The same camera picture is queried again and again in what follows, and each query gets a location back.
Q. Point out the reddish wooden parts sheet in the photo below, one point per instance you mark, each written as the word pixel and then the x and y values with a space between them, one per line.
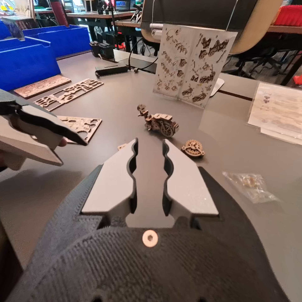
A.
pixel 42 86

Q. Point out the wooden wheel assembly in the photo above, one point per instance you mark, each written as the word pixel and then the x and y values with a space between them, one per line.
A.
pixel 193 149

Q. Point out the black office chair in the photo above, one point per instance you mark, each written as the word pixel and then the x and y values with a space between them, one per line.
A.
pixel 257 56

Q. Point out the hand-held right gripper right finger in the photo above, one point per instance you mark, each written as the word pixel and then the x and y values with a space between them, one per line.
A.
pixel 191 188

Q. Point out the white monitor stand base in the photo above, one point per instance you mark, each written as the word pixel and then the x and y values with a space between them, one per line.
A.
pixel 218 86

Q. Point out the wooden table with black legs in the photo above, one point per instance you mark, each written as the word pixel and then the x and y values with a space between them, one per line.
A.
pixel 283 28

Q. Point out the wooden sheet with round holes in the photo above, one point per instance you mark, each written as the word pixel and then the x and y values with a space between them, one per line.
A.
pixel 92 127

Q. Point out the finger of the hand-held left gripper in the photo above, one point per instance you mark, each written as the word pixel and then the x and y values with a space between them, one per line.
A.
pixel 23 146
pixel 47 122

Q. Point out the wooden motorcycle model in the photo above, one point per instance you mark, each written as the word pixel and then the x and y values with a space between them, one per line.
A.
pixel 160 122

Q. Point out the person's left hand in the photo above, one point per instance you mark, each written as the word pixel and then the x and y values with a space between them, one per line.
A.
pixel 62 142

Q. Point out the flat black box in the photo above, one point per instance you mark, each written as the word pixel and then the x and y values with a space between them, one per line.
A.
pixel 111 69

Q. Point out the small boxy wooden piece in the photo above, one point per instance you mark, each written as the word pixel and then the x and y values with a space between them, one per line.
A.
pixel 122 147

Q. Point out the person's leg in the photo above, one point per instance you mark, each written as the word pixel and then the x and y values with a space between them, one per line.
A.
pixel 7 254

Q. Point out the black battery charger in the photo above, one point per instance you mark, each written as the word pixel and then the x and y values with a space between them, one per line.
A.
pixel 105 49

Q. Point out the wooden sheet with rectangular cut-outs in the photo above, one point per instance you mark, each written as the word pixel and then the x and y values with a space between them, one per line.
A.
pixel 68 94

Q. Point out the red plastic bin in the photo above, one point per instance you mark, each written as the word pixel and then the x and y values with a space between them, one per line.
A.
pixel 290 15

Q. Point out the clear plastic parts bag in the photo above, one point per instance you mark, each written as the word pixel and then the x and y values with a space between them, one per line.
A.
pixel 250 186

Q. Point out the instruction sheet in clear stand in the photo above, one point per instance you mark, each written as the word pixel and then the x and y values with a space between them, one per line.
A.
pixel 188 66

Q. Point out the long wooden background table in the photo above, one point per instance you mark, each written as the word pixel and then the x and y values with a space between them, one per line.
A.
pixel 106 15

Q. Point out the paper in plastic sleeve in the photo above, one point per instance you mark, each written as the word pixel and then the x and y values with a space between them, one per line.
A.
pixel 276 113

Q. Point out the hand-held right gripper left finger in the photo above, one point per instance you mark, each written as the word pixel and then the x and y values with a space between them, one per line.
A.
pixel 111 188

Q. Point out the grey desk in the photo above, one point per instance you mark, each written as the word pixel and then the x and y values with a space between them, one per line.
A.
pixel 236 141

